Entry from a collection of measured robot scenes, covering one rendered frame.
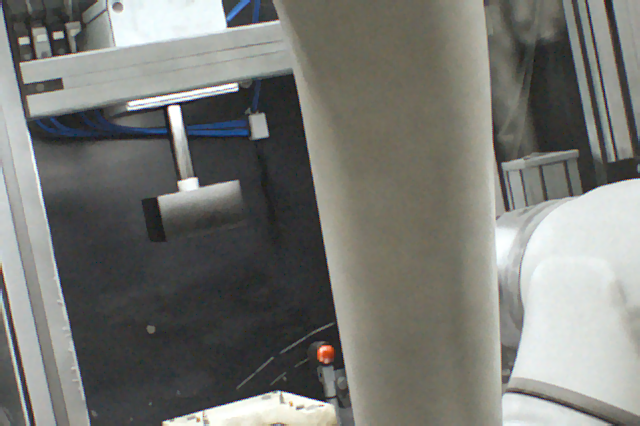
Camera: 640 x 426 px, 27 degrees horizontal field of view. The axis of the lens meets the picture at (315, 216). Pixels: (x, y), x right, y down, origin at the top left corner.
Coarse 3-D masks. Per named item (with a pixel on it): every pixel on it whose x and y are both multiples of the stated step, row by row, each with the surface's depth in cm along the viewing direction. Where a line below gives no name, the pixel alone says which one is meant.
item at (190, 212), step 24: (168, 120) 134; (192, 168) 134; (192, 192) 132; (216, 192) 133; (240, 192) 134; (144, 216) 136; (168, 216) 131; (192, 216) 132; (216, 216) 133; (240, 216) 134; (168, 240) 131
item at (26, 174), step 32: (0, 0) 108; (0, 32) 108; (0, 64) 108; (0, 96) 108; (32, 160) 108; (0, 192) 107; (32, 192) 108; (0, 224) 107; (32, 224) 108; (0, 256) 107; (32, 320) 108; (64, 320) 109; (32, 352) 108; (64, 352) 109; (32, 384) 108; (64, 384) 109; (32, 416) 108
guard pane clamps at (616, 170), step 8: (616, 160) 129; (624, 160) 129; (632, 160) 130; (608, 168) 129; (616, 168) 129; (624, 168) 129; (632, 168) 130; (608, 176) 129; (616, 176) 129; (624, 176) 129; (632, 176) 130
